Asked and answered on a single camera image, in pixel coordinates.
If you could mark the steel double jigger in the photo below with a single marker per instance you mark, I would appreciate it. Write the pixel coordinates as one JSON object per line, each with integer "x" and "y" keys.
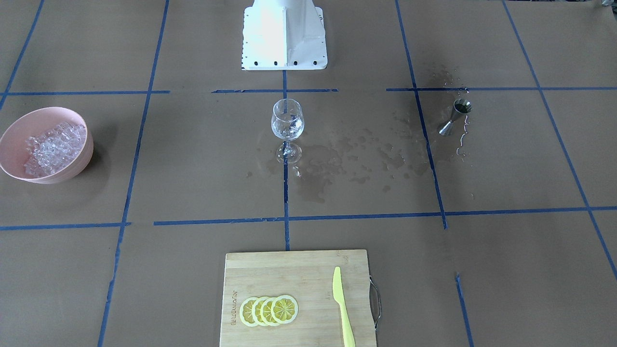
{"x": 461, "y": 107}

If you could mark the clear wine glass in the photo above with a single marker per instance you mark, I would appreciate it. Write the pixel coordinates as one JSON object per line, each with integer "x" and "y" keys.
{"x": 288, "y": 123}

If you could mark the clear ice cubes pile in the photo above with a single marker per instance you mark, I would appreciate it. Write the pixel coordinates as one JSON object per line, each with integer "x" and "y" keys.
{"x": 54, "y": 149}

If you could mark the bamboo cutting board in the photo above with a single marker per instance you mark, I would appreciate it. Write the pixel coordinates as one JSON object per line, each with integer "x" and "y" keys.
{"x": 307, "y": 276}

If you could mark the lemon slice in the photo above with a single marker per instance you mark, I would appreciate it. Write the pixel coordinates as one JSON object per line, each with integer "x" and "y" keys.
{"x": 246, "y": 312}
{"x": 256, "y": 311}
{"x": 265, "y": 311}
{"x": 284, "y": 309}

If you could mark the yellow plastic knife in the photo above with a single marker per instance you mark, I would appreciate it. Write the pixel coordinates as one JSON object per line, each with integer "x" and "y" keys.
{"x": 338, "y": 295}

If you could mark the pink bowl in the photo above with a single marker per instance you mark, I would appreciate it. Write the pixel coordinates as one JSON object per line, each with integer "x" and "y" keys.
{"x": 13, "y": 148}

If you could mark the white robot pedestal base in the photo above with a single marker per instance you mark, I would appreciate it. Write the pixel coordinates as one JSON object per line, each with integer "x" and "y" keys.
{"x": 283, "y": 35}

